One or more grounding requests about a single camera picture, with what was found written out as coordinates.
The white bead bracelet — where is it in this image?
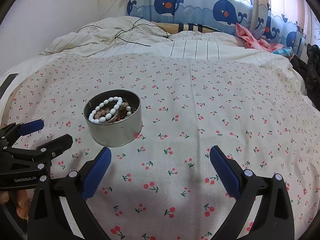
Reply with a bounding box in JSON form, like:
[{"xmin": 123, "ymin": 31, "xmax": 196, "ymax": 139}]
[{"xmin": 88, "ymin": 96, "xmax": 124, "ymax": 124}]

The pink bead bracelet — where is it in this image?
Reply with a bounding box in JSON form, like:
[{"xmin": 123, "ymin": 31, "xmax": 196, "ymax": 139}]
[{"xmin": 93, "ymin": 102, "xmax": 130, "ymax": 120}]

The left hand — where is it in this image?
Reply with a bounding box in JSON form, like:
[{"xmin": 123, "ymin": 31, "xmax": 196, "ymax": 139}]
[{"xmin": 0, "ymin": 190, "xmax": 30, "ymax": 220}]

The round silver tin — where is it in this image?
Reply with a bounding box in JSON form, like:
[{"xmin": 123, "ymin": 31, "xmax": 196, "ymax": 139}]
[{"xmin": 83, "ymin": 89, "xmax": 143, "ymax": 147}]

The cherry print bed sheet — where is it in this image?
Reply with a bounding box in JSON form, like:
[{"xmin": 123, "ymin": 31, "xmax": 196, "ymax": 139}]
[{"xmin": 1, "ymin": 54, "xmax": 319, "ymax": 239}]

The white striped duvet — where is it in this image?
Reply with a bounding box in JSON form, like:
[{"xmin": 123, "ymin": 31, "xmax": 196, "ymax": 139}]
[{"xmin": 40, "ymin": 16, "xmax": 292, "ymax": 70}]

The black jacket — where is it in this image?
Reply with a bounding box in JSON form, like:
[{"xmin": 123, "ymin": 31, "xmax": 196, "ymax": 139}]
[{"xmin": 290, "ymin": 44, "xmax": 320, "ymax": 110}]

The striped tan pillow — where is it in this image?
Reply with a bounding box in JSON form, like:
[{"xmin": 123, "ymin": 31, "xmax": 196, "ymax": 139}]
[{"xmin": 152, "ymin": 22, "xmax": 220, "ymax": 34}]

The pink cloth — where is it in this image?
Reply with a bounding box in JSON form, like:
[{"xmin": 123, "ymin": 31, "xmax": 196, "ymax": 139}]
[{"xmin": 235, "ymin": 23, "xmax": 284, "ymax": 53}]

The whale print curtain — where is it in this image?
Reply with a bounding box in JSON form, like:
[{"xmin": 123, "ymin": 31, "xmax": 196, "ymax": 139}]
[{"xmin": 127, "ymin": 0, "xmax": 315, "ymax": 55}]

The pearl bracelet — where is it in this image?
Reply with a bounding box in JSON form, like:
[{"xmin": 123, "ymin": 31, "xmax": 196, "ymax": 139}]
[{"xmin": 117, "ymin": 102, "xmax": 133, "ymax": 118}]

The black cable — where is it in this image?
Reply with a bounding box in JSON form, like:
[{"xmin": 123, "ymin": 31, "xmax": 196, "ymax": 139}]
[{"xmin": 76, "ymin": 16, "xmax": 171, "ymax": 48}]

